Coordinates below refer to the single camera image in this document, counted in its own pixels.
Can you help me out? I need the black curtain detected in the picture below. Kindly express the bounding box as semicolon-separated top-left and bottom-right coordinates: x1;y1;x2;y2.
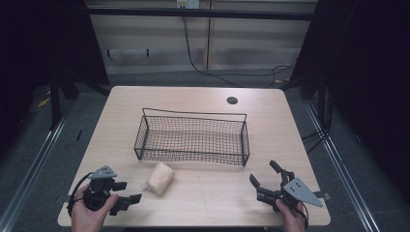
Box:
0;0;110;159
289;0;410;197

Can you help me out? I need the person's left hand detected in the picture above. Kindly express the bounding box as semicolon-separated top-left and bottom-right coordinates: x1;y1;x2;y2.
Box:
70;184;120;232

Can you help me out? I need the white wall socket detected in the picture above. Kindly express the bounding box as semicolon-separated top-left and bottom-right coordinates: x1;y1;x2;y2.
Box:
176;0;201;10

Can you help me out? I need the black wire mesh basket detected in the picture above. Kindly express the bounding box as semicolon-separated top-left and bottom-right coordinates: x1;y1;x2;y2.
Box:
133;107;251;167

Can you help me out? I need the long black floor cable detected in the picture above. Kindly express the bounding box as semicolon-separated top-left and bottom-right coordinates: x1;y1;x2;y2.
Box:
181;14;297;89

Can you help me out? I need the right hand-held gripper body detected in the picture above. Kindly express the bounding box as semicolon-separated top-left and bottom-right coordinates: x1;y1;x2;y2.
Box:
256;169;324;213

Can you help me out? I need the silver floor rail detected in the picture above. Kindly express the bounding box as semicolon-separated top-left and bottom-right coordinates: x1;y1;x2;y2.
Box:
304;100;376;232
0;101;76;232

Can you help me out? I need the bundle of black cables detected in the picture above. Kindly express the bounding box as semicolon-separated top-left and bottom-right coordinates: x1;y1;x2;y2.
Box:
300;127;332;155

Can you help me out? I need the black horizontal metal bar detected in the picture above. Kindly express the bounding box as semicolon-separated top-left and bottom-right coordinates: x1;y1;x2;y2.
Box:
86;7;318;21

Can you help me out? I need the black metal stand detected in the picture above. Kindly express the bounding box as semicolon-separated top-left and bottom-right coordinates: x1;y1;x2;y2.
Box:
48;75;63;131

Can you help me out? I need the person's right hand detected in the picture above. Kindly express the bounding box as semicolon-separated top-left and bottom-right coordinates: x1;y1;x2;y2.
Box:
275;198;308;232

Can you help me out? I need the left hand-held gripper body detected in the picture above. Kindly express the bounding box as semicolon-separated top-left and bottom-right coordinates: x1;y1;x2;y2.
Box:
83;164;118;213

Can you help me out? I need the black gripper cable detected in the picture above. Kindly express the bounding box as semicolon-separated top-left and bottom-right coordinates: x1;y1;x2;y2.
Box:
66;171;95;218
295;202;310;230

